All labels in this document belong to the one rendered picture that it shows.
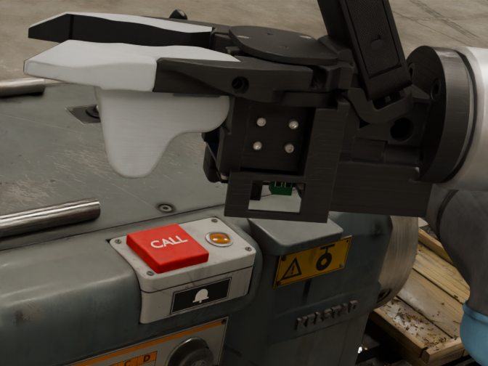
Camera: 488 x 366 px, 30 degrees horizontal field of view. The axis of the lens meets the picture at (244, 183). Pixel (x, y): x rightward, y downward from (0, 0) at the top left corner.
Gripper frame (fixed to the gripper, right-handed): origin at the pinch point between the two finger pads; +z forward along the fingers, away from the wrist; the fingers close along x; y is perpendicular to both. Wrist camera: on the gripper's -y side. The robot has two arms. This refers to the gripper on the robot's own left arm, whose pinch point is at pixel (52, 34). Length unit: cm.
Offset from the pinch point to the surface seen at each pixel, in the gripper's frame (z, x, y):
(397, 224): -50, 67, 35
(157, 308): -12.2, 33.9, 31.9
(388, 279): -50, 67, 43
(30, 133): 1, 62, 24
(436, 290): -72, 94, 57
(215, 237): -18, 41, 27
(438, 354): -64, 74, 59
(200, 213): -17, 46, 27
